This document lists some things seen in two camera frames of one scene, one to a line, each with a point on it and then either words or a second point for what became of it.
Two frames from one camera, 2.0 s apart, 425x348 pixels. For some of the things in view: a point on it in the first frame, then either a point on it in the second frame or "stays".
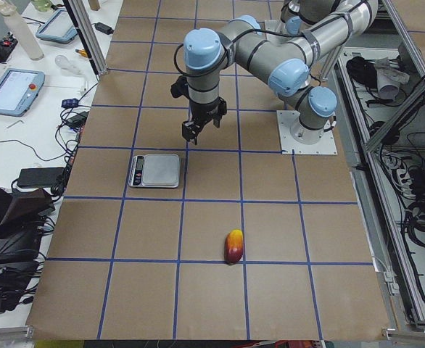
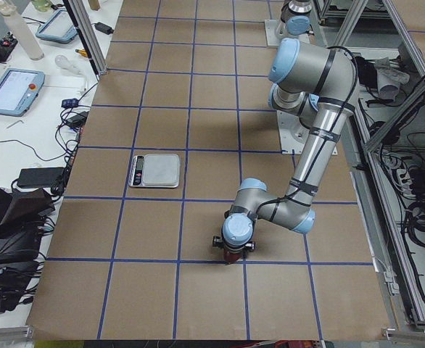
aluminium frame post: [88, 36] stays
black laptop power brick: [37, 177] stays
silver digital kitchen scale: [155, 170] stays
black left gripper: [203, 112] -> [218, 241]
